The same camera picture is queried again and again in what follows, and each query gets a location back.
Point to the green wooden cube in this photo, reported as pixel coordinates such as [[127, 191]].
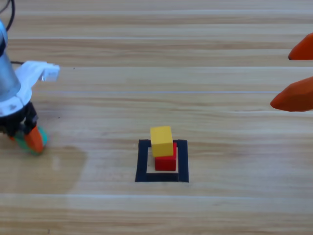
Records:
[[44, 138]]

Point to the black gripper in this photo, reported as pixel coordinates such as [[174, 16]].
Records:
[[17, 122]]

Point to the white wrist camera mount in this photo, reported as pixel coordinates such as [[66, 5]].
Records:
[[39, 71]]

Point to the yellow wooden cube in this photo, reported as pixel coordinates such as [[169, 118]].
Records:
[[161, 142]]

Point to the black tape square outline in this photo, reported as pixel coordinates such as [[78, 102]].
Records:
[[141, 161]]

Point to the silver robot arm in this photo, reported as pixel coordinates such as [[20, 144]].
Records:
[[6, 78]]

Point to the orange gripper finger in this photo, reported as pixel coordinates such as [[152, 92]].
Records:
[[293, 98], [303, 51]]

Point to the red wooden cube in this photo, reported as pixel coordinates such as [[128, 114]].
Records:
[[165, 164]]

